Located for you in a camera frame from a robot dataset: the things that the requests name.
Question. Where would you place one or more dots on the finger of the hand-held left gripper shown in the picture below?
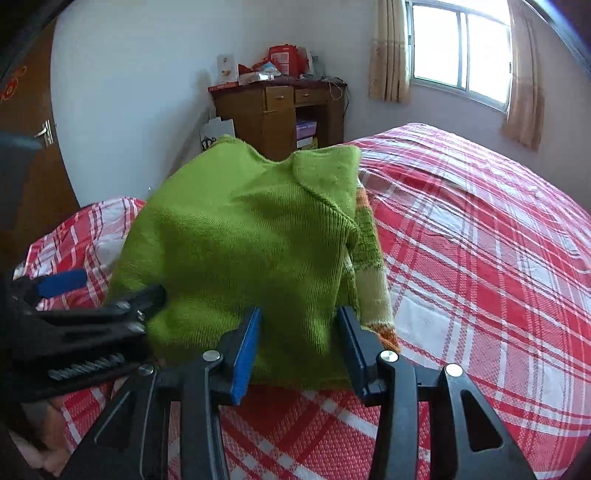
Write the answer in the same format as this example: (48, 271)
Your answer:
(62, 282)
(143, 297)

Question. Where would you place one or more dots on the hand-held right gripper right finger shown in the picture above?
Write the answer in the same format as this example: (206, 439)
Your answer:
(353, 350)

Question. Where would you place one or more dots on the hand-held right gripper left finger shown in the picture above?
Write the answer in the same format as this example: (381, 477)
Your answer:
(244, 355)

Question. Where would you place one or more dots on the green orange striped sweater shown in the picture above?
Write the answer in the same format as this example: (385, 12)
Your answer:
(240, 240)

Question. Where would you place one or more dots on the person's left hand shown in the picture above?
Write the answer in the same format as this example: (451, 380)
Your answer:
(41, 438)

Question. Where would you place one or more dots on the brown wooden door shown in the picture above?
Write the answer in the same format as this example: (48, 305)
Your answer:
(32, 184)

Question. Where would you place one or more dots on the bed with red plaid sheet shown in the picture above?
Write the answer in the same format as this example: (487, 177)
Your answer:
(485, 277)

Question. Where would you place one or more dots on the white paper bag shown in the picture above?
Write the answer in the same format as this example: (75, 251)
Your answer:
(217, 134)

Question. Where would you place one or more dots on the brown wooden desk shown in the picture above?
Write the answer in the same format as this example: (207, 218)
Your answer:
(277, 134)

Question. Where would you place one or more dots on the yellow box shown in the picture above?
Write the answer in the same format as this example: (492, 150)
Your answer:
(307, 143)

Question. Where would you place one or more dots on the flat red box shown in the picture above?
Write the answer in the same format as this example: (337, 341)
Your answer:
(224, 86)

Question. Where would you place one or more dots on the purple box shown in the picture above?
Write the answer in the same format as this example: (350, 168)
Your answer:
(306, 128)

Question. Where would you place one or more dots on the tall white printed box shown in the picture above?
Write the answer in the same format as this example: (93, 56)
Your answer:
(227, 69)

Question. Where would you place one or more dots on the red bag on desk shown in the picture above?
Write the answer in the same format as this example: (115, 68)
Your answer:
(286, 60)

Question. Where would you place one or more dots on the beige patterned curtain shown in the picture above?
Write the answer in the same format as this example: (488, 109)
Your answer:
(524, 92)
(388, 55)

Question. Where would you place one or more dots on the sliding glass window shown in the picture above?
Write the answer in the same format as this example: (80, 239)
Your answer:
(461, 46)

